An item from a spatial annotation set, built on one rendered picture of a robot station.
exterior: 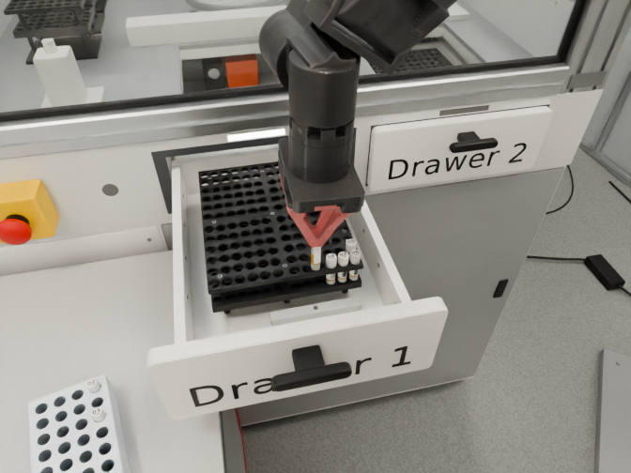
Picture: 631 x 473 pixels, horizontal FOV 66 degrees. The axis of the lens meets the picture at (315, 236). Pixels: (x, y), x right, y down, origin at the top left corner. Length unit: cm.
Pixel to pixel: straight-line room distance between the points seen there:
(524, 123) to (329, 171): 47
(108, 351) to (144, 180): 24
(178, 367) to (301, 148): 23
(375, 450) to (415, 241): 68
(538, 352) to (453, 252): 76
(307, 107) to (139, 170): 38
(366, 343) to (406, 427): 97
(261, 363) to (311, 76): 27
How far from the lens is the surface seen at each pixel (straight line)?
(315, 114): 40
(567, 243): 209
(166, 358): 47
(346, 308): 58
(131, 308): 74
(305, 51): 41
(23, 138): 72
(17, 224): 73
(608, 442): 159
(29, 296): 82
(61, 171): 75
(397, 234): 90
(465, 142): 76
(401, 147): 76
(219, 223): 62
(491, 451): 149
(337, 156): 43
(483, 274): 110
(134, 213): 78
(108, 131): 71
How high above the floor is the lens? 131
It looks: 44 degrees down
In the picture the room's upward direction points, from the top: straight up
